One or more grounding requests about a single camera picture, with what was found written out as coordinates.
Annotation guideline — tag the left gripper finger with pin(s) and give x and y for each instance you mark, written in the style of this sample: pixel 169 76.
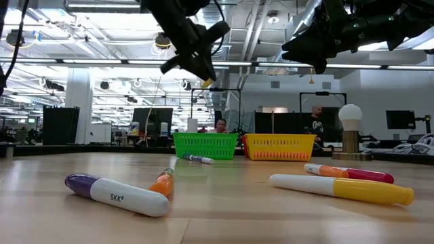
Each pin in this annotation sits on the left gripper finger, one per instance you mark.
pixel 195 67
pixel 207 67

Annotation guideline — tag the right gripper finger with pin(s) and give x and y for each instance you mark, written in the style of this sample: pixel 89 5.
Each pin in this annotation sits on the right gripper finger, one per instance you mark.
pixel 305 42
pixel 312 58

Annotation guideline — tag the long thin navy marker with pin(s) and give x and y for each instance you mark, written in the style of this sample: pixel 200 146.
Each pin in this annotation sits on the long thin navy marker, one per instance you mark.
pixel 200 159

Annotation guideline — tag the thin orange white marker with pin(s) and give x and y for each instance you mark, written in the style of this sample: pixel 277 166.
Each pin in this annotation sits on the thin orange white marker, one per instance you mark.
pixel 325 170
pixel 162 184

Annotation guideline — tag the thin red white marker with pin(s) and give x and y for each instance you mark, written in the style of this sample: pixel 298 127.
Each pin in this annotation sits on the thin red white marker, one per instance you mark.
pixel 369 175

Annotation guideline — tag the thin purple white marker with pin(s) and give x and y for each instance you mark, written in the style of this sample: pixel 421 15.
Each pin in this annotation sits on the thin purple white marker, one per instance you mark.
pixel 129 196

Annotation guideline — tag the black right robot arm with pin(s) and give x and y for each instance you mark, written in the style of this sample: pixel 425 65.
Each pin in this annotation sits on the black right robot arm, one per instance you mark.
pixel 407 20

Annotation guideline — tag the yellow hanging pendant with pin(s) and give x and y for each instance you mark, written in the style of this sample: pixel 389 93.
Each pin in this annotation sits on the yellow hanging pendant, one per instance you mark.
pixel 311 80

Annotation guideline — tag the black ceiling device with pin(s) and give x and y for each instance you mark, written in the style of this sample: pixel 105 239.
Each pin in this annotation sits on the black ceiling device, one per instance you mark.
pixel 162 40
pixel 15 37

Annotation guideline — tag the white paper roll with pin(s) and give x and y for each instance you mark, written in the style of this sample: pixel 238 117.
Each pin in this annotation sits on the white paper roll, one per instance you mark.
pixel 192 124

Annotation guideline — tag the person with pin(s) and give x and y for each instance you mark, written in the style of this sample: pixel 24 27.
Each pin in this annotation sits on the person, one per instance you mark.
pixel 221 126
pixel 316 123

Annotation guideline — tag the black computer monitor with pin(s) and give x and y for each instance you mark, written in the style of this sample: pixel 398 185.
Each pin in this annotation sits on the black computer monitor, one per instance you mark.
pixel 400 119
pixel 152 120

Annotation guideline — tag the white plastic canister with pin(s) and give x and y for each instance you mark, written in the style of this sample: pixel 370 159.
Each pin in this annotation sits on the white plastic canister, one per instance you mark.
pixel 164 129
pixel 135 128

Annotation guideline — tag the white bulb brass lamp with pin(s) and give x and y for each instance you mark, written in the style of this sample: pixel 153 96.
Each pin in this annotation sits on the white bulb brass lamp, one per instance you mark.
pixel 350 117

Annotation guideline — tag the green plastic mesh basket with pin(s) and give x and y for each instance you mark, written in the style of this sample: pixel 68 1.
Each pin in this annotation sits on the green plastic mesh basket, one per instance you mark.
pixel 203 144

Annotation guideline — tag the red plastic mesh basket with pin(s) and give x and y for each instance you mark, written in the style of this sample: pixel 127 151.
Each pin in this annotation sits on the red plastic mesh basket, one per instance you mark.
pixel 243 145

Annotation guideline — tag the yellow plastic mesh basket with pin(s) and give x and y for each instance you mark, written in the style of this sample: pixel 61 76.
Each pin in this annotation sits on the yellow plastic mesh basket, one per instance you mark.
pixel 279 147

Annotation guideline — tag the black standing panel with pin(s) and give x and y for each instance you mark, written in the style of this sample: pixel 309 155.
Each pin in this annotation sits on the black standing panel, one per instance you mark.
pixel 61 125

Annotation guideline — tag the silver ventilation duct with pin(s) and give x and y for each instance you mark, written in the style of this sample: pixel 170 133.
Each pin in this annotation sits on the silver ventilation duct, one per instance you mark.
pixel 306 17
pixel 222 78

